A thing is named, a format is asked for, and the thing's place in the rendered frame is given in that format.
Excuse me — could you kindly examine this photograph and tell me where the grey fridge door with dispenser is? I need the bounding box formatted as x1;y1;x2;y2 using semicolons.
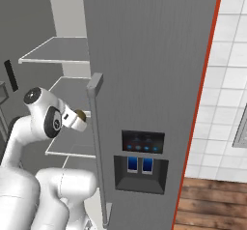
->
80;0;223;230

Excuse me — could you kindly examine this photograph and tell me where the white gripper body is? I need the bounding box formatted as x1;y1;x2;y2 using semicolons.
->
69;109;89;133

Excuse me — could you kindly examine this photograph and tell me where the grey framed wall panel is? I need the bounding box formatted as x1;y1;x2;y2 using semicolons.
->
232;103;247;150

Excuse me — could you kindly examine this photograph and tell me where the glass fridge shelf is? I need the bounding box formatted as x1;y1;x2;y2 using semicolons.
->
44;124;97;159
47;76;93;119
17;36;91;65

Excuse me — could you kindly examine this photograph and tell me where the grey open fridge interior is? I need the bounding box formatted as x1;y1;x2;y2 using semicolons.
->
0;0;97;230

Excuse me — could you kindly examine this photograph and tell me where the grey fridge door handle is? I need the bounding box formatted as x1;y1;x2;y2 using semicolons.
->
86;72;113;229

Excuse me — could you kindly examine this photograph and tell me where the black bar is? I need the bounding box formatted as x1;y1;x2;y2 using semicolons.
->
3;59;19;93

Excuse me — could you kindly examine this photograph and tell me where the grey bracket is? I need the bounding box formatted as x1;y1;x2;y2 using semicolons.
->
0;80;11;138

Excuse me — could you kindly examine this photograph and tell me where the brown potato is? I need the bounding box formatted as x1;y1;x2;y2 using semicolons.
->
73;109;87;123

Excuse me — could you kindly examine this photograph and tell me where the red cabinet side panel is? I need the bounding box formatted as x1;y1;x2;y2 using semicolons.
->
171;0;226;230

